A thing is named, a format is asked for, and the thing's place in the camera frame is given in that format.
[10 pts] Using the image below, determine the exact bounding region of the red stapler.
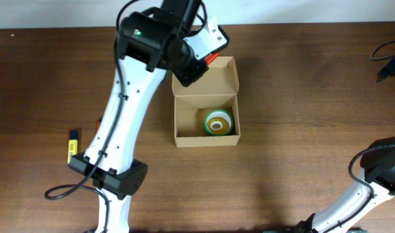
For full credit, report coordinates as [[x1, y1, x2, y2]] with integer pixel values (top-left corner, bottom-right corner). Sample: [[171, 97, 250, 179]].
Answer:
[[205, 52, 220, 65]]

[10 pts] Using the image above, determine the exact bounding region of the yellow highlighter marker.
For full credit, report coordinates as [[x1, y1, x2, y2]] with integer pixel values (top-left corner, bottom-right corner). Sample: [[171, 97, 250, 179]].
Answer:
[[67, 129, 79, 164]]

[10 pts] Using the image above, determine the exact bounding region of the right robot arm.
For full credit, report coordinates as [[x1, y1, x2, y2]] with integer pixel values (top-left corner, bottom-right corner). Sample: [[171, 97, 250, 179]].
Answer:
[[293, 137, 395, 232]]

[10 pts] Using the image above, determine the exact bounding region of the green tape roll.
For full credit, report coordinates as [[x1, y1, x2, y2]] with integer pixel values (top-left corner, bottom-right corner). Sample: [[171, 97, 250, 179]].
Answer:
[[204, 109, 234, 136]]

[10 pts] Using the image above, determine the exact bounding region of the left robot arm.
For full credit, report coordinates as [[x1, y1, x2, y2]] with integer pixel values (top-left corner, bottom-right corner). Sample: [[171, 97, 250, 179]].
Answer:
[[69, 0, 229, 232]]

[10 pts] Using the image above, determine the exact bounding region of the cardboard box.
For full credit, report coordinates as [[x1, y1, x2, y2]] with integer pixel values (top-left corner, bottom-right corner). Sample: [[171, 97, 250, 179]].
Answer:
[[172, 56, 241, 148]]

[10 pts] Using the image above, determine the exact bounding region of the small yellow tape roll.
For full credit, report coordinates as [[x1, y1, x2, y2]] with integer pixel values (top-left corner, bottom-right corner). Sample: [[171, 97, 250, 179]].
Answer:
[[205, 117, 232, 136]]

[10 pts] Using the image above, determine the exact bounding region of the orange utility knife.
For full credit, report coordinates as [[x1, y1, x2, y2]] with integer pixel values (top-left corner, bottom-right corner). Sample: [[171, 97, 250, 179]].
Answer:
[[96, 118, 102, 132]]

